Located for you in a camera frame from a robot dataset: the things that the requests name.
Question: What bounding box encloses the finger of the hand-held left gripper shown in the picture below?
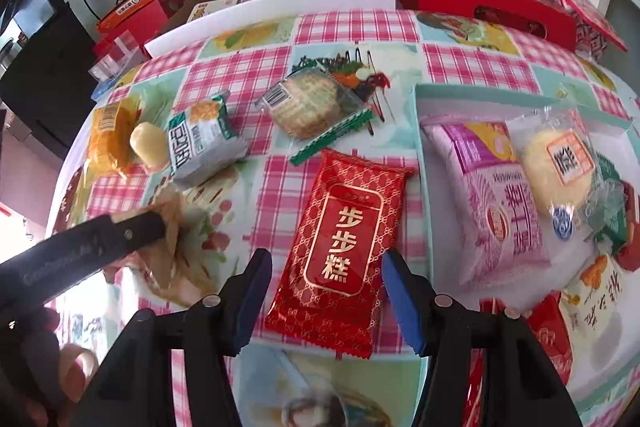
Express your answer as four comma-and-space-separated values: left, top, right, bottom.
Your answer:
115, 208, 167, 254

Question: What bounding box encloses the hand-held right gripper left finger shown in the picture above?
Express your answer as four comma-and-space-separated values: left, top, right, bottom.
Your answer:
75, 248, 274, 427

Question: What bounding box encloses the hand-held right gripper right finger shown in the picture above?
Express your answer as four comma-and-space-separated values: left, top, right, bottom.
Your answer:
381, 248, 584, 427

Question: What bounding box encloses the beige orange-print snack packet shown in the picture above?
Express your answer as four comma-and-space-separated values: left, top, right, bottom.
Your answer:
106, 186, 222, 304

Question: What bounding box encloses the small pale yellow cake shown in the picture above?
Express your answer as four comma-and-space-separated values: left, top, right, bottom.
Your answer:
129, 121, 172, 174

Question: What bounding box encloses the red gold-pattern snack packet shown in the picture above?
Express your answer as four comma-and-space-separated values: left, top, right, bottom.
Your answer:
264, 148, 414, 359
616, 181, 640, 274

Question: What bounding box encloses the teal shallow box tray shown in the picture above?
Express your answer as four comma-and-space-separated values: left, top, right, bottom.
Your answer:
409, 83, 640, 414

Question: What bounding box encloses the orange bread packet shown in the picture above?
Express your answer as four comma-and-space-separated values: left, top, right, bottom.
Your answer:
86, 98, 147, 178

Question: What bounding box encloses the green and white snack packet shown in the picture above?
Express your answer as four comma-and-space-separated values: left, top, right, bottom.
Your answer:
166, 91, 249, 188

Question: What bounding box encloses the pink snack packet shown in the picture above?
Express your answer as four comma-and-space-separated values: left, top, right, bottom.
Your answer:
421, 121, 552, 291

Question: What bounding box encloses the red white-print snack packet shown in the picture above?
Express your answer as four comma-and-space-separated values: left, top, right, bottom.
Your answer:
479, 291, 574, 386

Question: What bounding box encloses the cream black-script snack packet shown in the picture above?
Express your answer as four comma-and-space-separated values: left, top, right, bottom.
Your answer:
559, 253, 627, 349

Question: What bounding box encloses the clear green-edged biscuit packet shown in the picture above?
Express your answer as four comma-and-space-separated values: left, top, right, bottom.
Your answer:
254, 66, 374, 166

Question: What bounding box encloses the clear-wrapped round bun packet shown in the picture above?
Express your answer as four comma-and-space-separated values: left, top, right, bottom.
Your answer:
504, 108, 627, 241

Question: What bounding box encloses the dark green snack packet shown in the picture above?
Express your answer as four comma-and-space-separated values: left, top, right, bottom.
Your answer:
584, 153, 629, 254

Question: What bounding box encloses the person's left hand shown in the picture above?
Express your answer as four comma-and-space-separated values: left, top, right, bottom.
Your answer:
0, 306, 99, 427

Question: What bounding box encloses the blue tissue pack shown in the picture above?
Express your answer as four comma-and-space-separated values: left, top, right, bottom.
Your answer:
91, 76, 122, 101

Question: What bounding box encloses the clear plastic box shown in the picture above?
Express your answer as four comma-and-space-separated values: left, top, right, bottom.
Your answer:
89, 33, 147, 81

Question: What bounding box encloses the black cabinet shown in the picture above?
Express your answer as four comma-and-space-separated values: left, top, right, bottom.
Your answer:
0, 1, 99, 158

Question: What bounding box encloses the red cardboard box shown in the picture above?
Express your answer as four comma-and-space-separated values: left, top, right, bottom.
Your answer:
94, 0, 212, 54

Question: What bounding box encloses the orange flat box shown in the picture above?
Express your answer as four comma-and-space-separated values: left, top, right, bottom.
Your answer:
96, 0, 157, 34

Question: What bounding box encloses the white and yellow small box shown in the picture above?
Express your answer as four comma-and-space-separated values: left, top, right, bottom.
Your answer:
186, 0, 239, 26

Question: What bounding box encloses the pink checked printed tablecloth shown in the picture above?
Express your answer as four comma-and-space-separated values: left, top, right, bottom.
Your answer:
47, 9, 640, 427

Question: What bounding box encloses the red patterned box lid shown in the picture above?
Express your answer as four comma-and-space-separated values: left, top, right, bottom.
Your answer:
556, 0, 629, 61

